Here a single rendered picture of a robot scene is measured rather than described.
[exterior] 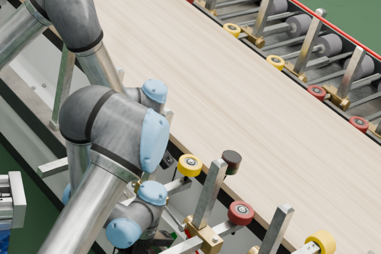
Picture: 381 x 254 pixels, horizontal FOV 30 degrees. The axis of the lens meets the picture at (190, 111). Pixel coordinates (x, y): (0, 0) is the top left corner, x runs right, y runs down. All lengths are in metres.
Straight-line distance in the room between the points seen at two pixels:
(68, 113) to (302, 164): 1.26
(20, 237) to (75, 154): 1.70
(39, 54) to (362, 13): 3.66
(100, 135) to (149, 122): 0.10
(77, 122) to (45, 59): 1.65
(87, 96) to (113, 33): 1.54
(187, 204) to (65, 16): 1.08
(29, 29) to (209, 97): 1.07
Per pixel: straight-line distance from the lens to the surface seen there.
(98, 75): 1.77
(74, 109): 1.44
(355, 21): 6.00
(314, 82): 3.23
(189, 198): 2.53
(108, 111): 1.41
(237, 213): 2.23
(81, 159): 1.59
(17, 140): 3.48
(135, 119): 1.39
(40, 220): 3.33
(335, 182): 2.53
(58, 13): 1.69
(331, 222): 2.36
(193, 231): 2.20
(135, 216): 1.75
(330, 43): 3.54
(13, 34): 1.82
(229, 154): 2.07
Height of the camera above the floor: 2.36
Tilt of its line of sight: 34 degrees down
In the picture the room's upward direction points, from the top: 17 degrees clockwise
